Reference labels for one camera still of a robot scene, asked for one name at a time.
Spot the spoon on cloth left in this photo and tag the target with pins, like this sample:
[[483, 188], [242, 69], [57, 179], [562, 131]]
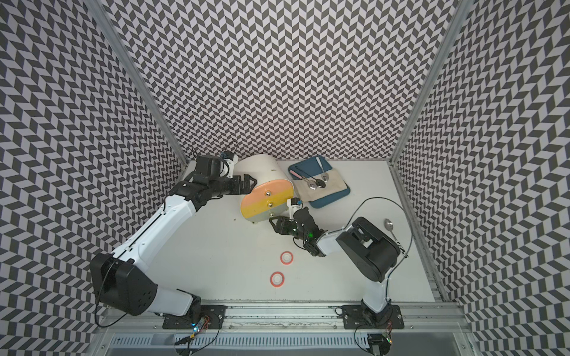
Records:
[[298, 171]]

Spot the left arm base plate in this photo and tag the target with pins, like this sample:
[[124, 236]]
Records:
[[213, 315]]

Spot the spoon on cloth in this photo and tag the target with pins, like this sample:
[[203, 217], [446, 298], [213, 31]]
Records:
[[316, 182], [298, 171]]

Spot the beige cloth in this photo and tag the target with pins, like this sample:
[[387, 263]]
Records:
[[335, 184]]

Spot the red tape roll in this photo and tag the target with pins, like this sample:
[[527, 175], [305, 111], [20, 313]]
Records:
[[277, 279], [286, 258]]

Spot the pink handled utensil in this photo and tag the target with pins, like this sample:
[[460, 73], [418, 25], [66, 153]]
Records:
[[295, 174]]

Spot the white handled utensil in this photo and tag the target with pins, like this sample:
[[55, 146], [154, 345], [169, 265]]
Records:
[[325, 175]]

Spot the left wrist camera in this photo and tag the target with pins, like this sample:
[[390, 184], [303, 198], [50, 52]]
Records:
[[230, 159]]

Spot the metal spoon on table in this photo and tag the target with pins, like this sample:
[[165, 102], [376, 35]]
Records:
[[390, 227]]

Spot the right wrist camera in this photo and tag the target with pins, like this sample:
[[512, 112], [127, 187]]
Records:
[[294, 204]]

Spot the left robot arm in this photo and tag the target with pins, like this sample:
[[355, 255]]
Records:
[[119, 278]]

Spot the yellow drawer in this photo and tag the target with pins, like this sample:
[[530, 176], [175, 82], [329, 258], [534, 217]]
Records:
[[263, 202]]

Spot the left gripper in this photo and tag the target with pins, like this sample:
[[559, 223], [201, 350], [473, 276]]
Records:
[[247, 189]]

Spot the teal tray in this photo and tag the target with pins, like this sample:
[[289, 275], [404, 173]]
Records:
[[310, 168]]

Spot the spoon on cloth right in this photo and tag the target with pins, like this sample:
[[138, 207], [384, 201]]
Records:
[[316, 182]]

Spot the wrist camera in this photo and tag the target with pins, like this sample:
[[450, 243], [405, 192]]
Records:
[[230, 159], [294, 204]]

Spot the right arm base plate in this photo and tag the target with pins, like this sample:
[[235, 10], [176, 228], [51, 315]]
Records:
[[355, 316]]

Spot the orange top drawer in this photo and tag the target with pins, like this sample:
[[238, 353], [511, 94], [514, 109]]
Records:
[[276, 191]]

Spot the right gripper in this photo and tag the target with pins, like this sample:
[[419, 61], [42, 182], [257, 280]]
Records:
[[282, 223]]

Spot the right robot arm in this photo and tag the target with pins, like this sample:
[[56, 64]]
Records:
[[372, 252]]

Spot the white drawer cabinet shell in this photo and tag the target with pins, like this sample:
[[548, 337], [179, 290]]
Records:
[[262, 167]]

